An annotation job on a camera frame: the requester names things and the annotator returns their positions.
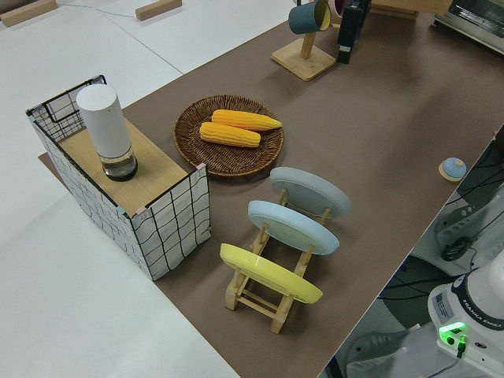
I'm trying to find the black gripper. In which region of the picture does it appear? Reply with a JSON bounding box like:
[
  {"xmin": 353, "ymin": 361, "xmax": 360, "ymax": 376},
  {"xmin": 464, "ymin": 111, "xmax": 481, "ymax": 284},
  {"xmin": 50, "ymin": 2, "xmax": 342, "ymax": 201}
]
[{"xmin": 336, "ymin": 0, "xmax": 372, "ymax": 65}]

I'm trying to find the wooden drawer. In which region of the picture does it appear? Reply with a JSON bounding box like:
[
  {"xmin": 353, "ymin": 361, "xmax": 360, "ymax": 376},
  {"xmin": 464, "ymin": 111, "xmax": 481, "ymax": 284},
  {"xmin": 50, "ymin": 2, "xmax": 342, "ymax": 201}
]
[{"xmin": 415, "ymin": 0, "xmax": 454, "ymax": 17}]

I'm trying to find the wooden drawer cabinet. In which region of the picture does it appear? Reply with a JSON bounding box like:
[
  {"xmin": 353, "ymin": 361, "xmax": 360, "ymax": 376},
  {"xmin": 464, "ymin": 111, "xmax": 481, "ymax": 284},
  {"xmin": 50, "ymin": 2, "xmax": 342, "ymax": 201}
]
[{"xmin": 369, "ymin": 0, "xmax": 421, "ymax": 20}]

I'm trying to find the dark teal mug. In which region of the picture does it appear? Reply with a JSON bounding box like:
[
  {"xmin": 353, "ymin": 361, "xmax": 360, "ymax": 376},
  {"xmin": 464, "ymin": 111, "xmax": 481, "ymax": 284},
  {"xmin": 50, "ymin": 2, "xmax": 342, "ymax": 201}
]
[{"xmin": 287, "ymin": 0, "xmax": 333, "ymax": 36}]

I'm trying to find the wooden mug tree stand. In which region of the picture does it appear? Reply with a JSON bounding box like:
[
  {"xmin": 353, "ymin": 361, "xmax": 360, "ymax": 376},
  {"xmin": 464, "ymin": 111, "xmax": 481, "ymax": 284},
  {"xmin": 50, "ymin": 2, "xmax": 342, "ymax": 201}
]
[{"xmin": 271, "ymin": 31, "xmax": 337, "ymax": 83}]

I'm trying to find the brown table mat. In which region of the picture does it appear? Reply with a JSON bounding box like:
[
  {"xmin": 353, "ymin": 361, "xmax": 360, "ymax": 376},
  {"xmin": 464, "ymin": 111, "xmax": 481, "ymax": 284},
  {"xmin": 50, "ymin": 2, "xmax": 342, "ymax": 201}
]
[{"xmin": 37, "ymin": 0, "xmax": 504, "ymax": 378}]

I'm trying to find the cream toaster oven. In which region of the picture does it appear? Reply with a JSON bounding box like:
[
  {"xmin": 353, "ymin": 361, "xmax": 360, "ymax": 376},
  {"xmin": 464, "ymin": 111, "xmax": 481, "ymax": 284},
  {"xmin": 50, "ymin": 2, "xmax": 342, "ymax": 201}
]
[{"xmin": 430, "ymin": 0, "xmax": 504, "ymax": 49}]

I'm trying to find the yellow corn cob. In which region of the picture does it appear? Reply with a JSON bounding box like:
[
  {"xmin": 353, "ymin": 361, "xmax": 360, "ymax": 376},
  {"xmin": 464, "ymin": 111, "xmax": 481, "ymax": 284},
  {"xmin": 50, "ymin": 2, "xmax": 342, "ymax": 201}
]
[
  {"xmin": 211, "ymin": 109, "xmax": 284, "ymax": 132},
  {"xmin": 198, "ymin": 121, "xmax": 262, "ymax": 149}
]

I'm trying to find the grey plate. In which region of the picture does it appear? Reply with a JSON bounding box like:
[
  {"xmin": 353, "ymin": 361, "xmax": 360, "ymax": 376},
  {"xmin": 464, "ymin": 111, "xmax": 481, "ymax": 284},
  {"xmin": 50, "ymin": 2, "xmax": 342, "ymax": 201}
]
[{"xmin": 269, "ymin": 166, "xmax": 352, "ymax": 221}]

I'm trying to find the blue bell on wooden base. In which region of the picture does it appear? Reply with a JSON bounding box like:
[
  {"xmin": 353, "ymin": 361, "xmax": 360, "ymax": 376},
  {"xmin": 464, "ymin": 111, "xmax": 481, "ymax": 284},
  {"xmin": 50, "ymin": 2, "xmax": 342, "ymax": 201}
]
[{"xmin": 438, "ymin": 157, "xmax": 468, "ymax": 183}]

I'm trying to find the round wicker basket tray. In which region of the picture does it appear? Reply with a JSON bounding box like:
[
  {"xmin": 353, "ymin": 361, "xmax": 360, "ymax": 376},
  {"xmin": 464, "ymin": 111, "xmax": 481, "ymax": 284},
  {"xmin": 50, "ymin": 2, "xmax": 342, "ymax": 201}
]
[{"xmin": 173, "ymin": 94, "xmax": 285, "ymax": 179}]

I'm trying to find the wooden block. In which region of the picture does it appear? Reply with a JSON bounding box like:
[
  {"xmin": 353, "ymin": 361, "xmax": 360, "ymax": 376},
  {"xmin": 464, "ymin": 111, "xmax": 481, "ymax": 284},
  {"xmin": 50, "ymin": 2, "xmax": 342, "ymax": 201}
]
[
  {"xmin": 0, "ymin": 0, "xmax": 57, "ymax": 28},
  {"xmin": 135, "ymin": 0, "xmax": 183, "ymax": 22}
]

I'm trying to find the light blue plate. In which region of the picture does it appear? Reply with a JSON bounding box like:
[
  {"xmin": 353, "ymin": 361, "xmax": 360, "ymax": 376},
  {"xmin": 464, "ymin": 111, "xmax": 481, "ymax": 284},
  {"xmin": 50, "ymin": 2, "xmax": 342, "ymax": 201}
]
[{"xmin": 246, "ymin": 199, "xmax": 340, "ymax": 257}]

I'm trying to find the grid-patterned box with wooden top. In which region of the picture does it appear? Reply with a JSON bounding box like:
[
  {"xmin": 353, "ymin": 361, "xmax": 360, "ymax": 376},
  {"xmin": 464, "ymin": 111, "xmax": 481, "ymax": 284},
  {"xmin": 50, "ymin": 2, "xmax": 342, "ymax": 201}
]
[{"xmin": 25, "ymin": 73, "xmax": 213, "ymax": 281}]

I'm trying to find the yellow plate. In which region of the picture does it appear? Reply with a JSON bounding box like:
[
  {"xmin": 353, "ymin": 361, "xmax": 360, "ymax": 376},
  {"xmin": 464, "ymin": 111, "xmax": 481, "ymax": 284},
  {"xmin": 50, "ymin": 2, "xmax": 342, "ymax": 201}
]
[{"xmin": 219, "ymin": 243, "xmax": 324, "ymax": 305}]

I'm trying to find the white cylindrical dispenser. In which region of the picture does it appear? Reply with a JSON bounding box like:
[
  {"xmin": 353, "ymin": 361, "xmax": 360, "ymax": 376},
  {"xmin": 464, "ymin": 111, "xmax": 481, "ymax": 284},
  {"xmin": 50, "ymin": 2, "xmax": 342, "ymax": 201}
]
[{"xmin": 76, "ymin": 85, "xmax": 139, "ymax": 183}]

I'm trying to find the wooden plate rack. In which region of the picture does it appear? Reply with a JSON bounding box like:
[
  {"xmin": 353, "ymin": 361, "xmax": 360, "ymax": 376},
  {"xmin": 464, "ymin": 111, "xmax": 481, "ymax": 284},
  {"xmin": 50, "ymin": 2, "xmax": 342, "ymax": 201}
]
[{"xmin": 224, "ymin": 187, "xmax": 332, "ymax": 335}]

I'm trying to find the coiled black cable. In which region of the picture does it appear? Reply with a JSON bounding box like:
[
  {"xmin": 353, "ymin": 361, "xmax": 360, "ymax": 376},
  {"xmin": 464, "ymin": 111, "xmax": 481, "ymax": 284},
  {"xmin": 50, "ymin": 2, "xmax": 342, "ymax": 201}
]
[{"xmin": 439, "ymin": 237, "xmax": 473, "ymax": 262}]

